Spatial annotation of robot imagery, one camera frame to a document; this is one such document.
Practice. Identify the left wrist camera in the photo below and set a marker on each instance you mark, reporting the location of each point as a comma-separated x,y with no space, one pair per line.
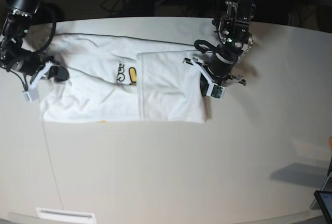
30,95

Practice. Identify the black tablet screen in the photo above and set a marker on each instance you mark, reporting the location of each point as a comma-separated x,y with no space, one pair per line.
324,200

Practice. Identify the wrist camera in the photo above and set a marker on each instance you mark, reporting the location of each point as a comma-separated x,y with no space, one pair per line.
215,91
30,95

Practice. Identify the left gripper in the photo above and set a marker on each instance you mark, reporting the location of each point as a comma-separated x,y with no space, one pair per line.
216,72

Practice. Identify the orange object at edge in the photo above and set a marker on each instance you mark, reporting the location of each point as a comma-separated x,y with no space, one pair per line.
330,143

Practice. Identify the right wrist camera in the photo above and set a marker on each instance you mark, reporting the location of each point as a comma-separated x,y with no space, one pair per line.
215,91

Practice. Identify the white paper label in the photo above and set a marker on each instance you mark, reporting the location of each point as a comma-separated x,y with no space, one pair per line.
65,216

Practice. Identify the white printed T-shirt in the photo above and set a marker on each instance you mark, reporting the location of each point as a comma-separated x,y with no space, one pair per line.
123,79

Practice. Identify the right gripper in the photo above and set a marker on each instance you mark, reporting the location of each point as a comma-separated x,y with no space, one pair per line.
28,68

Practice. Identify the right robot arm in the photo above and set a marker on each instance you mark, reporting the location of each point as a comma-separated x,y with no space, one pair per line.
15,28

